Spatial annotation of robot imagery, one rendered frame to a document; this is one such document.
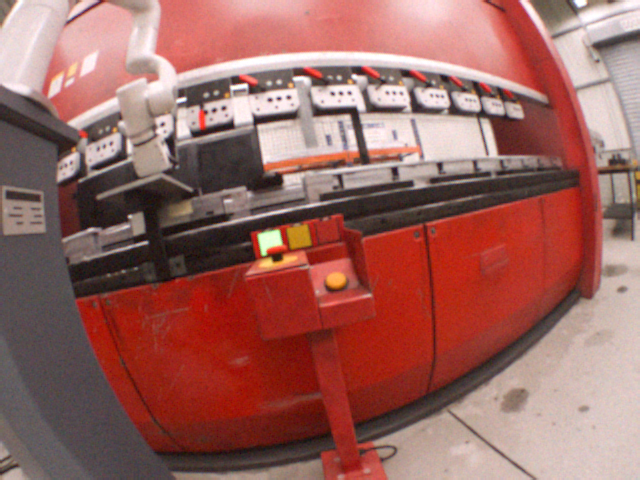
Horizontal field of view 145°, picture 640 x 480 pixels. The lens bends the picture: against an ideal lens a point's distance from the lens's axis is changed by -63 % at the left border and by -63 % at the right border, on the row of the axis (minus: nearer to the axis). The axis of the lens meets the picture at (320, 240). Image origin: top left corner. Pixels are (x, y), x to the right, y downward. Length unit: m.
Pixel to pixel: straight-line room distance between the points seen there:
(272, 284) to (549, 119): 1.98
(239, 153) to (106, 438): 1.28
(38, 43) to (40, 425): 0.33
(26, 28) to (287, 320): 0.57
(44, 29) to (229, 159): 1.18
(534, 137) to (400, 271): 1.64
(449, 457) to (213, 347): 0.84
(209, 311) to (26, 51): 0.67
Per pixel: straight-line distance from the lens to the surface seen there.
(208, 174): 1.36
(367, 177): 0.86
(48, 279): 0.25
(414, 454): 1.04
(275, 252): 0.48
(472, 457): 1.03
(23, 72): 0.32
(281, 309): 0.45
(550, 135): 2.07
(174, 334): 0.76
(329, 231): 0.58
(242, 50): 0.97
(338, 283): 0.50
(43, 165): 0.28
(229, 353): 0.75
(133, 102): 0.69
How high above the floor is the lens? 0.85
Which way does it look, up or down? 6 degrees down
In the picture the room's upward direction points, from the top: 11 degrees counter-clockwise
